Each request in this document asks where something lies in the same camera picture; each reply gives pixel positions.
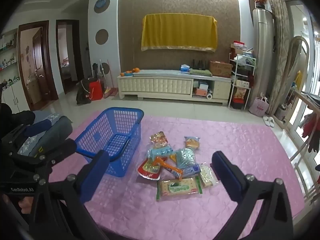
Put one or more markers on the person's left hand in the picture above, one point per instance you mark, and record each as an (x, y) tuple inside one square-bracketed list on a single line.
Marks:
[(26, 205)]

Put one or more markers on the blue plastic basket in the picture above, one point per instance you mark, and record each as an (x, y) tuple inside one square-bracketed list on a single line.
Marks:
[(112, 140)]

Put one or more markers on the green folded cloth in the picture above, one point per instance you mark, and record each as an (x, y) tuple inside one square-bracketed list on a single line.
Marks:
[(200, 72)]

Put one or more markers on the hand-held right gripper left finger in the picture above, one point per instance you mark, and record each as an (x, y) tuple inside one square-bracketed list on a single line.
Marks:
[(96, 177)]

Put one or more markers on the red clothes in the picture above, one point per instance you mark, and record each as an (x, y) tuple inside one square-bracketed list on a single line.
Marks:
[(311, 127)]

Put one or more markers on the brown door frame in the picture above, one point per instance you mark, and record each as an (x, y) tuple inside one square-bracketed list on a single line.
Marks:
[(78, 55)]

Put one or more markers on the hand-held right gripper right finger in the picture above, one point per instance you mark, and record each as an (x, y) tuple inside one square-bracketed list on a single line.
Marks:
[(230, 175)]

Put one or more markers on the light blue snack packet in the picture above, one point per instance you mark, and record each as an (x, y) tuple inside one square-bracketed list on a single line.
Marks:
[(160, 152)]

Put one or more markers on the yellow cloth cover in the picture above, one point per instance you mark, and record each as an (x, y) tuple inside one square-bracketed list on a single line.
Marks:
[(178, 32)]

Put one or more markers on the brown wooden door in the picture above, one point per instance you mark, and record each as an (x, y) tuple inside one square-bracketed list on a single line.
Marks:
[(37, 62)]

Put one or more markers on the black bag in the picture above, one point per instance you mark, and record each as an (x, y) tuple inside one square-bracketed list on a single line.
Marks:
[(82, 92)]

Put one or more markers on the blue round wall decor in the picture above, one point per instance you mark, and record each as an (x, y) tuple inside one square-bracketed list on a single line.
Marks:
[(101, 5)]

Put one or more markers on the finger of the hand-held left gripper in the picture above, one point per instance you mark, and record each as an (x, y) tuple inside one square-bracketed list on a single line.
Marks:
[(37, 128), (65, 148)]

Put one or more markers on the row of dark bottles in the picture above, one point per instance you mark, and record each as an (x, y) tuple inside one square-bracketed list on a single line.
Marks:
[(199, 64)]

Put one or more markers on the pale blue ridged snack packet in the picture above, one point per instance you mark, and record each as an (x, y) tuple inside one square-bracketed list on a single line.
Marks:
[(186, 157)]

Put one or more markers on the round cake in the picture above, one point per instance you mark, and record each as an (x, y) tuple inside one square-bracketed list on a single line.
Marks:
[(192, 143)]

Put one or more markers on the wall shelf with small items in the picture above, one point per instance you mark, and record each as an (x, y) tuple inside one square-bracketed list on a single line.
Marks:
[(8, 52)]

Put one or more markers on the orange box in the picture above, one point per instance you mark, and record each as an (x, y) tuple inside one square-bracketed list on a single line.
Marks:
[(201, 92)]

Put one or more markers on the pink quilted mat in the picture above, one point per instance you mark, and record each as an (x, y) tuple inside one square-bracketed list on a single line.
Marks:
[(162, 217)]

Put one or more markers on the patterned curtain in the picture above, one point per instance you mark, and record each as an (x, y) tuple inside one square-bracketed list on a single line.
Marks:
[(278, 42)]

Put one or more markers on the red printed clear snack packet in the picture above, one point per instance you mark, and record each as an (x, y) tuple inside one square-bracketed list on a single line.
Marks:
[(160, 140)]

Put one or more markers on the paper towel roll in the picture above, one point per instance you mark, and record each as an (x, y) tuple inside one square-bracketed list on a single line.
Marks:
[(209, 96)]

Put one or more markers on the cream TV cabinet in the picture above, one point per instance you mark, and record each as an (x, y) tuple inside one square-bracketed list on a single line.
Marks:
[(155, 86)]

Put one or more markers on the green cracker packet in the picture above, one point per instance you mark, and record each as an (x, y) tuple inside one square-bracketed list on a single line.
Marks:
[(178, 188)]

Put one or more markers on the standing air conditioner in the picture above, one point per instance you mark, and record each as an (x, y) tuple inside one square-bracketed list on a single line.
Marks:
[(263, 55)]

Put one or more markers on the cardboard box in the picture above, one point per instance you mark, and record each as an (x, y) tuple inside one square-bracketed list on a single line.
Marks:
[(221, 68)]

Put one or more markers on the white slipper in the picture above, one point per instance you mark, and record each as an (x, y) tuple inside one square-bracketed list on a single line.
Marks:
[(265, 121), (271, 121)]

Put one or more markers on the red and green snack packet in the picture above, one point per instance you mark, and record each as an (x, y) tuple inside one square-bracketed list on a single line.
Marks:
[(148, 170)]

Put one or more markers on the red bag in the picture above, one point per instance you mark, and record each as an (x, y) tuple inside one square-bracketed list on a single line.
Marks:
[(95, 91)]

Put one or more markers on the blue tissue box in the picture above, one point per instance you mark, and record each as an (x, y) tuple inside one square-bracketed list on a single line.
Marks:
[(185, 68)]

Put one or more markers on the orange snack packet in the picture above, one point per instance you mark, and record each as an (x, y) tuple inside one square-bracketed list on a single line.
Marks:
[(165, 165)]

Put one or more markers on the brown round wall decor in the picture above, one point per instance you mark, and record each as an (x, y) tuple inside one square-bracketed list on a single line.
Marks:
[(101, 36)]

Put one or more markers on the blue chewing gum pack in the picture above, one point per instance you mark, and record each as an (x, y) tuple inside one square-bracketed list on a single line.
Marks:
[(191, 170)]

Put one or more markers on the pink bag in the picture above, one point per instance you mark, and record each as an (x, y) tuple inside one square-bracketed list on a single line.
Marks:
[(258, 106)]

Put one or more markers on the broom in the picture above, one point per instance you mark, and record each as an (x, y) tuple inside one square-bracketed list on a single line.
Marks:
[(110, 91)]

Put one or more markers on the white metal shelf rack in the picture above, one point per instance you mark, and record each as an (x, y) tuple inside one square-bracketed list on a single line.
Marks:
[(241, 80)]

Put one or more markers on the white cabinet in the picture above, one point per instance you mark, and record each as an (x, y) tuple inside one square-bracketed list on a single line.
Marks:
[(15, 97)]

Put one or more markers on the clear cracker packet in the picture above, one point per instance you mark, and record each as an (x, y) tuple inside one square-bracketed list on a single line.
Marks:
[(207, 176)]

